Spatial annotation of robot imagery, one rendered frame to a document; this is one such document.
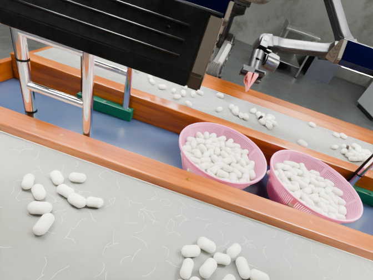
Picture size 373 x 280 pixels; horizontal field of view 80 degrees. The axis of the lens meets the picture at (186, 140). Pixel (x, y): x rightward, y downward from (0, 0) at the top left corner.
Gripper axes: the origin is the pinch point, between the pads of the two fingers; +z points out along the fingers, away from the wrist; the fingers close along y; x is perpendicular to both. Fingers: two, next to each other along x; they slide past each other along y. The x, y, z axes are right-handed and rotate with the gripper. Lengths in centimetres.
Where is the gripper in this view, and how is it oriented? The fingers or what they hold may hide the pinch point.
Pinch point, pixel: (247, 89)
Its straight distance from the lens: 101.5
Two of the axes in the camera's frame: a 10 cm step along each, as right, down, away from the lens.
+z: -3.2, 9.1, -2.6
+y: 9.4, 3.3, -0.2
